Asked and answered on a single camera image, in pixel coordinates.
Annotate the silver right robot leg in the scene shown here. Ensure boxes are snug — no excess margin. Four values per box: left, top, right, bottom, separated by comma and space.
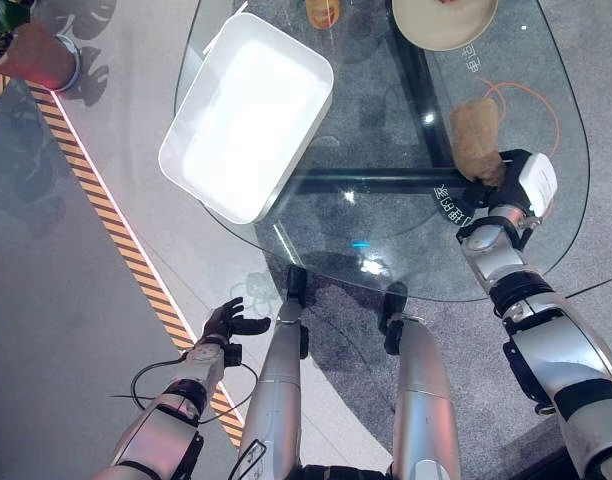
377, 282, 461, 480

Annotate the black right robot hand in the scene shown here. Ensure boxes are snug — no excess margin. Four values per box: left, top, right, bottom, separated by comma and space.
468, 148, 558, 218

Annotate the white plastic basket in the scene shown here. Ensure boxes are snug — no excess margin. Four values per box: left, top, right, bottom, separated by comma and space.
158, 12, 335, 225

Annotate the yellow black hazard tape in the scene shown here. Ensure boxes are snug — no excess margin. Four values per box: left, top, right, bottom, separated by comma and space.
0, 72, 245, 448

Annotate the orange cable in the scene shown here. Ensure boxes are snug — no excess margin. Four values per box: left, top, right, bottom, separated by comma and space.
478, 77, 561, 156

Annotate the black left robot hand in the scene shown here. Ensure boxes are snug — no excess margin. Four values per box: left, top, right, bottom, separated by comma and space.
202, 296, 272, 346

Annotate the beige round plate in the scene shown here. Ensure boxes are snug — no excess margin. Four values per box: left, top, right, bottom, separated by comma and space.
391, 0, 499, 52

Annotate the orange bottle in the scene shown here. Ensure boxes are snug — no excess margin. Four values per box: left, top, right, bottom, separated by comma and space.
305, 0, 343, 29

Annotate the silver left robot leg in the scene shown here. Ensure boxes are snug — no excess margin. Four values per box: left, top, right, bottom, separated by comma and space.
227, 264, 310, 480

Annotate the brown cloth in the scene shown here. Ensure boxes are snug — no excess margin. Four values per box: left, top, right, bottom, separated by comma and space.
450, 97, 507, 187

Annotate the silver robot leg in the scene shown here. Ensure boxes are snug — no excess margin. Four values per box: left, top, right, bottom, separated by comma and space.
377, 282, 461, 480
227, 264, 310, 480

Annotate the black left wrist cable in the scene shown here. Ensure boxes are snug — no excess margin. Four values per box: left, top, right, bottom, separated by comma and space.
110, 355, 260, 426

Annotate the terracotta plant pot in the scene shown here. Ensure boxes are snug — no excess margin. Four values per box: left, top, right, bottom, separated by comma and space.
0, 22, 82, 93

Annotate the green potted plant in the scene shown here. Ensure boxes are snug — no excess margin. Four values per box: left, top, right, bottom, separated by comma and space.
0, 0, 37, 144

